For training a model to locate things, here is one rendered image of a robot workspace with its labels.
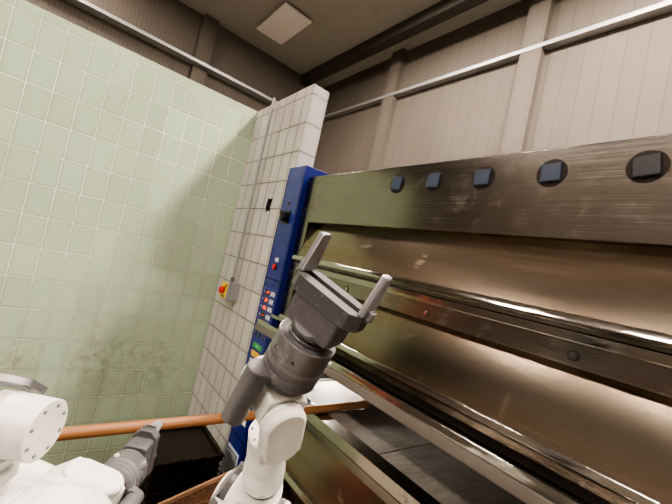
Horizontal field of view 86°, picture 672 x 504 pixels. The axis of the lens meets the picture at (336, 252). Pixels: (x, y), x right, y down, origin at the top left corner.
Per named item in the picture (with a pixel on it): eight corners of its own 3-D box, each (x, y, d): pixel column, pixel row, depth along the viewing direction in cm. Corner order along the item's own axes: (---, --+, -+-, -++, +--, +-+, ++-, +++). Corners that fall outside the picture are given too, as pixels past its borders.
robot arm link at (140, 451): (130, 420, 87) (99, 445, 75) (169, 428, 87) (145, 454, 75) (118, 472, 87) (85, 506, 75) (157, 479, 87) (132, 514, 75)
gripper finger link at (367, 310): (389, 274, 47) (366, 312, 49) (380, 275, 44) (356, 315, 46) (399, 281, 46) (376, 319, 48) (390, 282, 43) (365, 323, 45)
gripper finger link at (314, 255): (322, 234, 48) (302, 272, 50) (334, 235, 51) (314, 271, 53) (314, 228, 49) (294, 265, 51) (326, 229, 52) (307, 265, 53)
